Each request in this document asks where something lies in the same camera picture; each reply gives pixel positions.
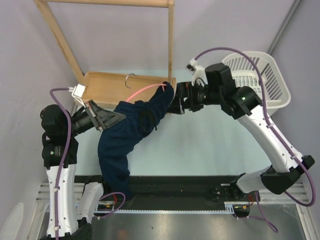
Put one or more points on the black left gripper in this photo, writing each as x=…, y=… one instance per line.
x=102, y=119

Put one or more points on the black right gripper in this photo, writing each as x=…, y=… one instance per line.
x=184, y=90

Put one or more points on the navy blue shorts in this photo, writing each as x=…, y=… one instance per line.
x=116, y=142

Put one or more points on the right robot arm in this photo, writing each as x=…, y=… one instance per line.
x=214, y=85

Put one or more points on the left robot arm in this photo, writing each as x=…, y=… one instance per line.
x=68, y=221

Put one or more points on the wooden clothes rack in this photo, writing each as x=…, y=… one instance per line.
x=108, y=89

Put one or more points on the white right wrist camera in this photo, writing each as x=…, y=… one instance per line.
x=198, y=71

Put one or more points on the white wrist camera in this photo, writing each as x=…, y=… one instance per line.
x=77, y=93
x=198, y=71

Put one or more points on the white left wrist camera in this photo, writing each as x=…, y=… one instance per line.
x=77, y=93

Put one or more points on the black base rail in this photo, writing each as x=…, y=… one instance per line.
x=183, y=193

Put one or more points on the white slotted cable duct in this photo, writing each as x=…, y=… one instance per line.
x=227, y=209

